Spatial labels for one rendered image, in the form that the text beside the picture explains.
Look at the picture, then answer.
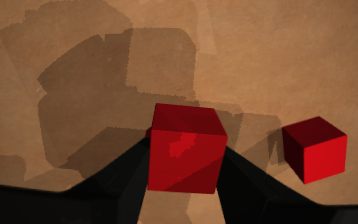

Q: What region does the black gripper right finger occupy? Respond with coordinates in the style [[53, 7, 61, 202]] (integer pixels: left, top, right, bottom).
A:
[[216, 146, 358, 224]]

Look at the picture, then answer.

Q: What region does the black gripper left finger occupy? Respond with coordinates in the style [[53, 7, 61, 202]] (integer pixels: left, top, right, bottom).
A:
[[0, 138, 150, 224]]

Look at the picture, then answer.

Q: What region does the red cube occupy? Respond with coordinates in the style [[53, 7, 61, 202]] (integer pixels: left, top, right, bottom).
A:
[[148, 103, 228, 194], [281, 116, 348, 184], [145, 127, 151, 138]]

